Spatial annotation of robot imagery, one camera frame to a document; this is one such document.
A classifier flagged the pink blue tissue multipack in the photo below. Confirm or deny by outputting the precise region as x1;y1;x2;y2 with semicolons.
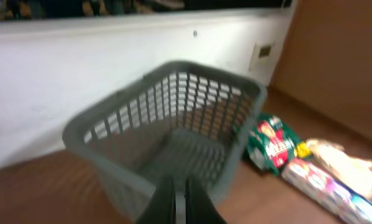
282;159;372;224

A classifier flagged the grey plastic basket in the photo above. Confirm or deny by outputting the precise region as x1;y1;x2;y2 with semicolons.
62;60;267;222

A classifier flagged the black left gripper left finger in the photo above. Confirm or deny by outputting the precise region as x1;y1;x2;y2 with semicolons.
136;177;175;224

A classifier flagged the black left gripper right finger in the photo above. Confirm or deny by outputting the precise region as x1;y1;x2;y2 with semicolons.
185;177;226;224

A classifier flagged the green Nescafe coffee bag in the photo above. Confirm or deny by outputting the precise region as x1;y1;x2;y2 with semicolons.
244;113;313;176

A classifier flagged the white wall outlet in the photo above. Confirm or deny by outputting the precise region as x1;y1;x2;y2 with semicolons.
249;43;274;72

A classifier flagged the cream paper pouch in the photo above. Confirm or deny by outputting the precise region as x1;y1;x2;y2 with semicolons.
305;138;372;199

